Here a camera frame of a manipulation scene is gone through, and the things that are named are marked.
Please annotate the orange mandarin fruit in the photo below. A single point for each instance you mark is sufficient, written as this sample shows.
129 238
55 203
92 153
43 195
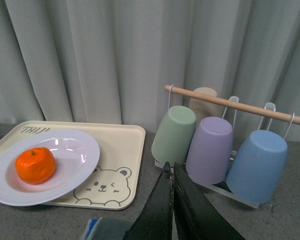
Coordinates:
36 165

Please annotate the grey white curtain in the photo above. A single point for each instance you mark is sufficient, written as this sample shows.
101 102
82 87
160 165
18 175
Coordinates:
108 61

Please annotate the blue grey dish cloth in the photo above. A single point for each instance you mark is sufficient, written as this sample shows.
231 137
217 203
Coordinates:
105 228

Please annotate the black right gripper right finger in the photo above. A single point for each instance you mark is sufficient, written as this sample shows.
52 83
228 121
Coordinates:
196 218

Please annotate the cream bear tray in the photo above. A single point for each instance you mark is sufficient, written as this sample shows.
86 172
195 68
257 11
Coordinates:
113 183

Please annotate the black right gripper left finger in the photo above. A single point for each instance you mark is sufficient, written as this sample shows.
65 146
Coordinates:
155 221

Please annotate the beige plastic cup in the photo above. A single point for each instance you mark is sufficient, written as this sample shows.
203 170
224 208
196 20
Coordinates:
203 109

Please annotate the purple plastic cup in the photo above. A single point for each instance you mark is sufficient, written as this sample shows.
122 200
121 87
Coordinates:
210 151

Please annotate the white cup drying rack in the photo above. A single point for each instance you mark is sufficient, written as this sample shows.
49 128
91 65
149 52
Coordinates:
233 103

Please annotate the green plastic cup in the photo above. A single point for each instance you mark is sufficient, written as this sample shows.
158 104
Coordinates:
174 135

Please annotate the white ridged plate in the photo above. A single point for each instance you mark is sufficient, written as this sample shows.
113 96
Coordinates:
76 154

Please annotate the blue plastic cup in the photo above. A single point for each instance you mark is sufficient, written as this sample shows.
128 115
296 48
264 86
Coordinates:
257 166

